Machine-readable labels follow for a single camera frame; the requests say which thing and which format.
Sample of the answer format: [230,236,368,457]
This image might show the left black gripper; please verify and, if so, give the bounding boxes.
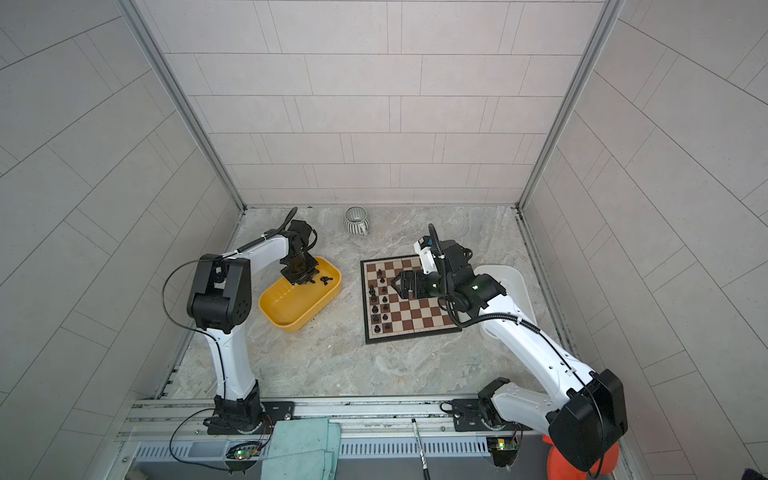
[282,250,319,285]

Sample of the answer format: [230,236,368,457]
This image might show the brown white chessboard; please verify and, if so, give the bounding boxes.
[360,254,460,345]

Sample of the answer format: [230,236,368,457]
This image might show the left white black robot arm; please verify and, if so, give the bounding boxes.
[186,207,338,435]

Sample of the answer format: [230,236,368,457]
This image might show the yellow plastic tray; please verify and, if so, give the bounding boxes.
[258,257,342,333]

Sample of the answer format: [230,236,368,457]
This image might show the white plastic tray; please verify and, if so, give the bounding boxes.
[476,265,539,352]

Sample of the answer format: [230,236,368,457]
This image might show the aluminium rail frame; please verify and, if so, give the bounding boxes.
[107,395,549,479]

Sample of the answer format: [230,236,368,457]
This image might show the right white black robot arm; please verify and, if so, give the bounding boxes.
[394,232,628,478]

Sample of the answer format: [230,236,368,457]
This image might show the red plastic funnel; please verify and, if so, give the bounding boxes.
[542,435,620,480]

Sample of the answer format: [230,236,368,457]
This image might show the green cloth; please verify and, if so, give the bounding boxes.
[260,418,341,479]

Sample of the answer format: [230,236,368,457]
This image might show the white ribbed ceramic cup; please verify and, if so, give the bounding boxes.
[344,206,370,236]

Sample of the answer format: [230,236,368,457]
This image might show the black pen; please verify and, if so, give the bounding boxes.
[411,418,431,480]

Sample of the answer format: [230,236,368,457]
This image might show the black chess pieces on board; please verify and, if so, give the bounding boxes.
[366,265,394,338]

